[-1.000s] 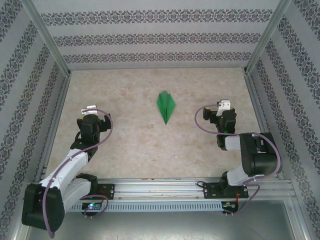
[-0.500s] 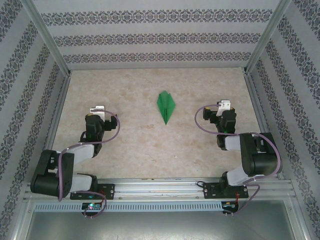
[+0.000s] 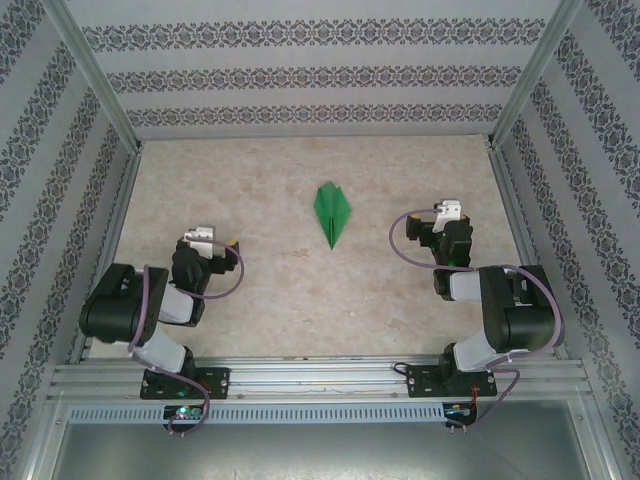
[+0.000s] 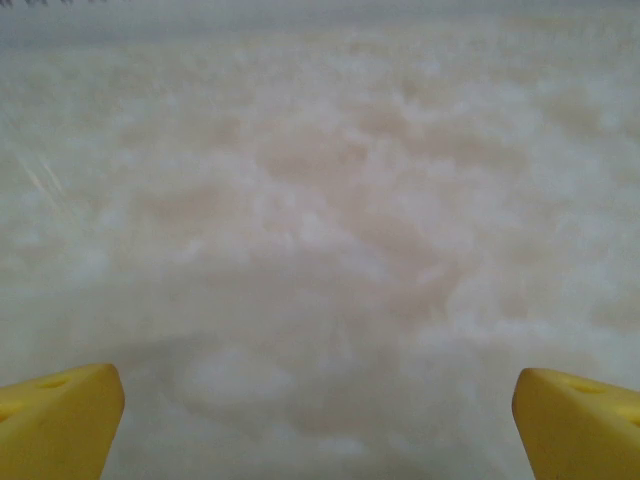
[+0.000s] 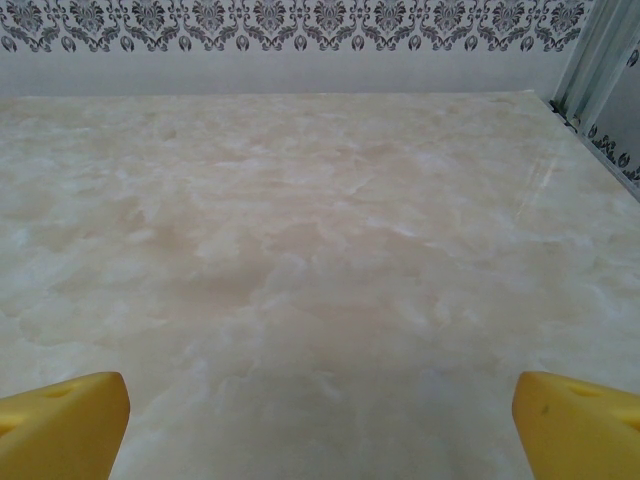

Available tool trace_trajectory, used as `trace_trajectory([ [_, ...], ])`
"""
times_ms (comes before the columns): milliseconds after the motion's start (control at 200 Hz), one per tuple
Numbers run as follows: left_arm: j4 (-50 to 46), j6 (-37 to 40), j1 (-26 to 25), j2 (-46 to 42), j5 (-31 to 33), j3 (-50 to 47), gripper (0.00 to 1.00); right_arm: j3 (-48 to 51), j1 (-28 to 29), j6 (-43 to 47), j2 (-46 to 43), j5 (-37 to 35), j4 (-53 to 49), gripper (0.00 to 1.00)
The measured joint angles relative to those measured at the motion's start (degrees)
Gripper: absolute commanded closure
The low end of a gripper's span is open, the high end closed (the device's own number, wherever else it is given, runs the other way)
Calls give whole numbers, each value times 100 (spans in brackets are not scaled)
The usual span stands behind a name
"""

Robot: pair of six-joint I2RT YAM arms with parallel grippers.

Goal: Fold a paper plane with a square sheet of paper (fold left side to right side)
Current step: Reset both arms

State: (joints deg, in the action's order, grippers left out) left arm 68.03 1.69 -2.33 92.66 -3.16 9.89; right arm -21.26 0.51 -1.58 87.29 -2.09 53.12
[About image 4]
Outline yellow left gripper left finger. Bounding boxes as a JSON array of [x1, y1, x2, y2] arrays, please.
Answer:
[[0, 363, 125, 480]]

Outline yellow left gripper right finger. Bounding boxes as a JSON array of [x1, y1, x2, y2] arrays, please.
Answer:
[[511, 368, 640, 480]]

